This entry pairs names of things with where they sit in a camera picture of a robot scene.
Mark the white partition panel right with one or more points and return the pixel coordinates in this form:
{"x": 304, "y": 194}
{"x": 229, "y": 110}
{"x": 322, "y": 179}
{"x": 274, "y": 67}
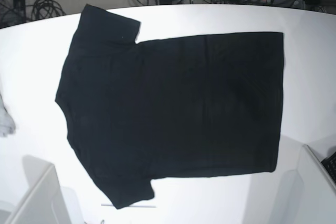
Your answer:
{"x": 317, "y": 203}

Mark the grey cloth at left edge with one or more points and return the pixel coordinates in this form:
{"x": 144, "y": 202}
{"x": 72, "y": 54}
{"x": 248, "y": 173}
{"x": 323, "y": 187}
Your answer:
{"x": 7, "y": 123}

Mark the white partition panel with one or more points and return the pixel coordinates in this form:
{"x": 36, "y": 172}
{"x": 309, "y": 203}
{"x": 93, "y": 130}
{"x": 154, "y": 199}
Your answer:
{"x": 317, "y": 203}
{"x": 43, "y": 202}

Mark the white partition panel left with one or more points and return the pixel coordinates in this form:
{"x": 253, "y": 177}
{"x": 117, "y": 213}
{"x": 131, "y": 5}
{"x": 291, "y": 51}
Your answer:
{"x": 43, "y": 202}

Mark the black T-shirt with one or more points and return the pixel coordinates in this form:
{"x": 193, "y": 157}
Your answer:
{"x": 197, "y": 106}

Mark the black keyboard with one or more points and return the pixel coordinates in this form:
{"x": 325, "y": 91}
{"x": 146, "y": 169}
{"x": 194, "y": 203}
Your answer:
{"x": 329, "y": 164}

